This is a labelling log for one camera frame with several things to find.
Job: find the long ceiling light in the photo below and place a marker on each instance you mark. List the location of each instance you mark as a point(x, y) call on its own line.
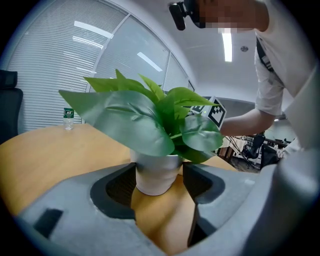
point(227, 47)

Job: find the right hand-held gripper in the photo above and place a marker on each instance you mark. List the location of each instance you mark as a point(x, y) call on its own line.
point(216, 113)

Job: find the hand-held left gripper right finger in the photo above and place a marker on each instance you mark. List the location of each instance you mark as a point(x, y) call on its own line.
point(230, 195)

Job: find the person's right forearm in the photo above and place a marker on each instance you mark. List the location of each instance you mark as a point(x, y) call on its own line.
point(245, 122)

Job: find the clear plastic water bottle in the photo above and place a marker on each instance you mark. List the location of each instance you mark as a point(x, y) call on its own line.
point(68, 117)

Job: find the green potted plant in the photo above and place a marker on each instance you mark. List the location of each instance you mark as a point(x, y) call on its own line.
point(155, 175)

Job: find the person's white shirt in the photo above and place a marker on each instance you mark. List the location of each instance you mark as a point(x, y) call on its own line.
point(287, 62)

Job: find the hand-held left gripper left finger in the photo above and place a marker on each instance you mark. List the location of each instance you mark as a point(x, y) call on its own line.
point(75, 200)

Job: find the round ceiling smoke detector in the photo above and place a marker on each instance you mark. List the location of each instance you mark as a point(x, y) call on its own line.
point(244, 48)

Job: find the black mesh office chair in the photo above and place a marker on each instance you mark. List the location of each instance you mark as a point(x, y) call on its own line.
point(10, 112)

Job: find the black head-mounted camera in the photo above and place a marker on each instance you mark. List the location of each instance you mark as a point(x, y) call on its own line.
point(178, 15)

